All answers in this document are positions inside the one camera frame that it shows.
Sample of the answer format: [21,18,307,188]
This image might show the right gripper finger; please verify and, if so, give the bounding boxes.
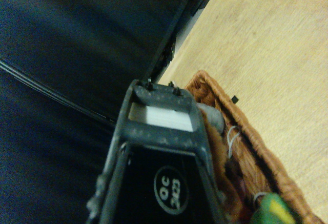
[87,79,229,224]

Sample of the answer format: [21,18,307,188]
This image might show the green and yellow plush toy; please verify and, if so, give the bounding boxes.
[252,192,299,224]

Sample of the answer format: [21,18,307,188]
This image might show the brown wicker basket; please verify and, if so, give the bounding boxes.
[183,69,325,224]

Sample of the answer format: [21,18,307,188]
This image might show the grey mouse plush toy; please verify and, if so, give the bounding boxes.
[196,103,241,158]

